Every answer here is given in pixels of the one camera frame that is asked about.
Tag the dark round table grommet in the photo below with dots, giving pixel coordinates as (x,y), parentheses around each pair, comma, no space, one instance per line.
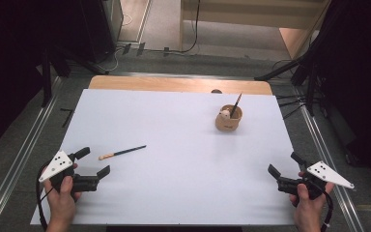
(216,91)

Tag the black curtain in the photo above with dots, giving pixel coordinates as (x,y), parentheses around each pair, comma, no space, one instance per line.
(360,80)
(9,64)

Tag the dark pen with tan cap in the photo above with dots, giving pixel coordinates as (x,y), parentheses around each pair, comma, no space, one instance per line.
(122,152)

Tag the dark cabinet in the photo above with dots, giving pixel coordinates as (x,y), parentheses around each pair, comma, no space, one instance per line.
(99,25)

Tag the black metal stand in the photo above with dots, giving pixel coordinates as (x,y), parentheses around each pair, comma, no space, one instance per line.
(46,80)
(309,87)

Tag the dark pen with tan tip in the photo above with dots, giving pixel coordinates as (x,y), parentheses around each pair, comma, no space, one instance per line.
(236,104)

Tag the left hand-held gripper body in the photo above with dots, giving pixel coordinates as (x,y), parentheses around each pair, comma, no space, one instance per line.
(58,165)

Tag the white table mat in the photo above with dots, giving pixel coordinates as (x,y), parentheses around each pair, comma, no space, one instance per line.
(174,180)

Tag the light wooden shelf unit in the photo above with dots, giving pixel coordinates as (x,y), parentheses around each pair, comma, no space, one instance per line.
(238,13)

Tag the person's left hand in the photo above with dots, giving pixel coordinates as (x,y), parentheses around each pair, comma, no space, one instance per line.
(61,203)

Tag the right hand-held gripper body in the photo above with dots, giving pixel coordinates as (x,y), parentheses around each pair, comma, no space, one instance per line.
(327,174)

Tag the metal floor rail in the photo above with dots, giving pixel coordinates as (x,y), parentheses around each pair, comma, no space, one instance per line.
(322,141)
(22,145)

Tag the wooden table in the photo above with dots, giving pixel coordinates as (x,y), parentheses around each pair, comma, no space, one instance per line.
(174,84)

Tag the person's right hand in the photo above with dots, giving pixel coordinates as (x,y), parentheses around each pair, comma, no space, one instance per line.
(309,209)

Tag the wooden pen holder with bear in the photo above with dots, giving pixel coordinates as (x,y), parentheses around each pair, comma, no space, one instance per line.
(228,124)

